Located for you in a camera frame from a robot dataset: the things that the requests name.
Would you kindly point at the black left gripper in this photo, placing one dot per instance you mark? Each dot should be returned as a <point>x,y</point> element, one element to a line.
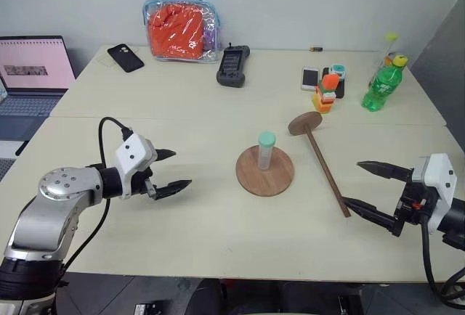
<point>142,183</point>

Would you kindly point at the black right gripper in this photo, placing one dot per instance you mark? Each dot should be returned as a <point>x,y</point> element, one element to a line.
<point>412,202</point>

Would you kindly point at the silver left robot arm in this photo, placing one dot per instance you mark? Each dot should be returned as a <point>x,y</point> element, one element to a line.
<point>43,206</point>

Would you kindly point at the brown wooden peg stand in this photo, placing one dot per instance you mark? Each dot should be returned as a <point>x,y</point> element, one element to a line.
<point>304,122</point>

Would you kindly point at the round wooden base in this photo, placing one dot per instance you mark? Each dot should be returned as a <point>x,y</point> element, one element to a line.
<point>267,182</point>

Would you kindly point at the clear tube with green cap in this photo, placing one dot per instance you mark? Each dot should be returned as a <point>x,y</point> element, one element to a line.
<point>266,150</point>

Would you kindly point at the green plastic soda bottle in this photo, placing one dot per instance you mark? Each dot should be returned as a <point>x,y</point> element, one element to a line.
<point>381,88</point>

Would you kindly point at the black flat smartphone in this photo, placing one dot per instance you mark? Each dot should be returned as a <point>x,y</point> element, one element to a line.
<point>340,90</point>

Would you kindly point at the colourful toy block tower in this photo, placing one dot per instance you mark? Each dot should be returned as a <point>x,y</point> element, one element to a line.
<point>326,91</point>

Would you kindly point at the black handheld controller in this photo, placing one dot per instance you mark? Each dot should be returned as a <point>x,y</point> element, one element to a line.
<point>232,66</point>

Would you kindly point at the transparent phone case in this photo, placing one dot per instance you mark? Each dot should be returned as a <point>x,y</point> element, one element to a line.
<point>105,60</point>

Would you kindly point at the small teal white gadget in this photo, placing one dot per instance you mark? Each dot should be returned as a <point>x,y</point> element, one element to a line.
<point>338,70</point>

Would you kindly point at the white smartphone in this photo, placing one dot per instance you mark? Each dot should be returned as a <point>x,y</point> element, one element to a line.
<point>310,78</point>

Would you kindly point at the clear bag with orange cloth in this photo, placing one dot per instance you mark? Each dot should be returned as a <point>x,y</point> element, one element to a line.
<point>178,33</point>

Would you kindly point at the black box with white label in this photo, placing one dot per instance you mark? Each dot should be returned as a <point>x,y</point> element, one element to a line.
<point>149,309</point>

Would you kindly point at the clear bottle with yellow cap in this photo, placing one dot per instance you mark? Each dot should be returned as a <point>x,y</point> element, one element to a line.
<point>388,44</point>

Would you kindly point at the dark grey partition panel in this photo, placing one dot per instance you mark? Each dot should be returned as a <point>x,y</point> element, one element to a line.
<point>443,57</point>

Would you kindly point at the small black gold battery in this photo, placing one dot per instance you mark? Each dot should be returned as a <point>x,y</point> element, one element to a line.
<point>316,49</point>

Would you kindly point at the grey perforated board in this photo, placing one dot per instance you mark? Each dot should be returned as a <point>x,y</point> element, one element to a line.
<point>5,168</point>

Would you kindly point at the grey laptop with pink screen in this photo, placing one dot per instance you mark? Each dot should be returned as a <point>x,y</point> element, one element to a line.
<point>32,68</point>

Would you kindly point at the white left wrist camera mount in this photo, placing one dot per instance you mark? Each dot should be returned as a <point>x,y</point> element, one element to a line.
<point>132,151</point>

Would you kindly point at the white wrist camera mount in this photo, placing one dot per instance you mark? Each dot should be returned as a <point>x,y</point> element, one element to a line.
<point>132,151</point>
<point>437,173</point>

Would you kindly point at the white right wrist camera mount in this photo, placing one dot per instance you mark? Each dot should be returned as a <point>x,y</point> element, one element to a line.
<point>437,173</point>

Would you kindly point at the black smartphone with camera bump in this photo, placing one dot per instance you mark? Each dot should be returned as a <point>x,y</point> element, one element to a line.
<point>125,58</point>

